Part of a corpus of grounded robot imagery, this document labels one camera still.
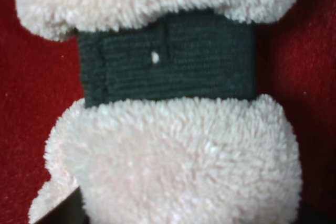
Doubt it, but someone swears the pink towel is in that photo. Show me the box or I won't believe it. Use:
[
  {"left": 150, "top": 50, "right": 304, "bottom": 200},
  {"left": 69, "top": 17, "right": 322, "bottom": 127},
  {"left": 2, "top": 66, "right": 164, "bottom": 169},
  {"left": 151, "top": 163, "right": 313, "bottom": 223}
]
[{"left": 15, "top": 0, "right": 302, "bottom": 223}]

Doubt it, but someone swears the red tablecloth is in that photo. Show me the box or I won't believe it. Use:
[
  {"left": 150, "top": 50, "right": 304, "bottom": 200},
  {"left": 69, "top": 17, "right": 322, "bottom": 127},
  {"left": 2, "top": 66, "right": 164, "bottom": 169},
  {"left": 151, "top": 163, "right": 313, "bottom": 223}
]
[{"left": 1, "top": 0, "right": 335, "bottom": 223}]

